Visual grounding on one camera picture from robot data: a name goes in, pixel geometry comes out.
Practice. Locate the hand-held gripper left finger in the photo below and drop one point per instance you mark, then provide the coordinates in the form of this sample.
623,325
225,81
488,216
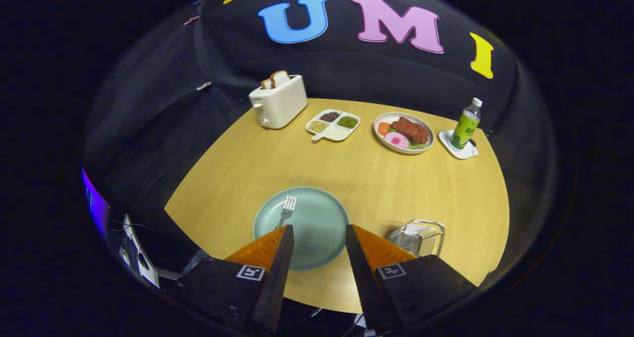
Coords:
277,277

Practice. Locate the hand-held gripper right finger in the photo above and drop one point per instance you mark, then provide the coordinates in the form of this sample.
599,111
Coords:
364,282

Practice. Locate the teal round plate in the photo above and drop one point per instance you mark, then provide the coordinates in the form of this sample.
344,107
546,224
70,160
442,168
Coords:
317,228

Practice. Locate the silver fork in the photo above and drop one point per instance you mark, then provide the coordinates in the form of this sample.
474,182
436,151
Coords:
288,205

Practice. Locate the white flat device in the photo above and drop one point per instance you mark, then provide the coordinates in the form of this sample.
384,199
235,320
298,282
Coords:
143,267

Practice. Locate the white round food plate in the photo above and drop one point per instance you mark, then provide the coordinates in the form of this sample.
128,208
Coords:
384,141

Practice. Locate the pink ham slice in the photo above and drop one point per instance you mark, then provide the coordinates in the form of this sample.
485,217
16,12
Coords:
397,140

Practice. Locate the green lettuce leaf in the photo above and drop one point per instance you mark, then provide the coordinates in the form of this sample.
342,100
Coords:
418,146

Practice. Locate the white divided tray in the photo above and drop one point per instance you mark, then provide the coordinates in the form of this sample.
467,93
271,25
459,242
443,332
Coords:
337,134

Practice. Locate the orange carrot slice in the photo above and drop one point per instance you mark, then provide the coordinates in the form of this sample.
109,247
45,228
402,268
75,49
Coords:
384,128

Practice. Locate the yellow beans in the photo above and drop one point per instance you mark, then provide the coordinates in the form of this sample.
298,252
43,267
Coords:
318,126

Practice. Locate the red-brown meat pieces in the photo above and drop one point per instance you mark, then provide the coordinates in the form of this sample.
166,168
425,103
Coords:
411,130

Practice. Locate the green beans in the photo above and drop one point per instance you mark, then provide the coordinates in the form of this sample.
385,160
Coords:
348,122

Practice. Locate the white square coaster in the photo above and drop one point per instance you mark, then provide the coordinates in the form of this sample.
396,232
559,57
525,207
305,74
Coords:
463,153

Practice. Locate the dark brown beans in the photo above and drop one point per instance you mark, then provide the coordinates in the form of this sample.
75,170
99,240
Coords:
330,116

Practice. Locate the white toaster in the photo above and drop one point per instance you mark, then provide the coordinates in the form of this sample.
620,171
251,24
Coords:
282,106

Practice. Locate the green drink bottle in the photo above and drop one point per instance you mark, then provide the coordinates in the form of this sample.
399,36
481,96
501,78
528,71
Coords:
464,128

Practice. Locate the small toast bread slice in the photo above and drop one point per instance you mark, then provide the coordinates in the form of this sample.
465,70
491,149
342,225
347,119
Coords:
266,84

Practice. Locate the purple lit screen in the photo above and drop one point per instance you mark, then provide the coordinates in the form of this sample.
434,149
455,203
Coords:
95,203

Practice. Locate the large toast bread slice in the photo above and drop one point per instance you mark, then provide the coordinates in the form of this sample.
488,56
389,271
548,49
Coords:
280,78

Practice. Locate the white clip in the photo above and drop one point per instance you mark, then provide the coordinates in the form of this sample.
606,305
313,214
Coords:
203,85

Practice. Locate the black backdrop cloth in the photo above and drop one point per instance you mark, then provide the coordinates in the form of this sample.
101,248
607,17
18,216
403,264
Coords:
346,74

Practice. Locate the pink clip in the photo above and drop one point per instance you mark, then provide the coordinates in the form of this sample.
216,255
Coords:
191,20

